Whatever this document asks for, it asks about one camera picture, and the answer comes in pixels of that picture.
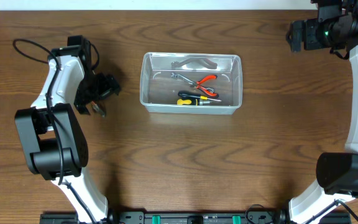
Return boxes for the black orange nail puller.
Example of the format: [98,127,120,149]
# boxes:
[91,101,106,118]

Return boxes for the slim black yellow screwdriver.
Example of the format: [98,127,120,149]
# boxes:
[178,91,222,102]

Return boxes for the silver combination wrench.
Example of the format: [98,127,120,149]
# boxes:
[171,72,197,87]

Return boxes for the stubby yellow black screwdriver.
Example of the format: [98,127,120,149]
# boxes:
[177,98,211,106]

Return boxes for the clear plastic container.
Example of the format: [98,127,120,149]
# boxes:
[140,52,243,114]

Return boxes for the red handled pliers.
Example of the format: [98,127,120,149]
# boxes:
[193,75,219,98]

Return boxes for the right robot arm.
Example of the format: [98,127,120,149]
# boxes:
[273,0,358,223]

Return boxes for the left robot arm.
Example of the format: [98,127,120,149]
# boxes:
[14,35,121,223]

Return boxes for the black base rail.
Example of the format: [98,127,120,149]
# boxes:
[39,211,352,224]

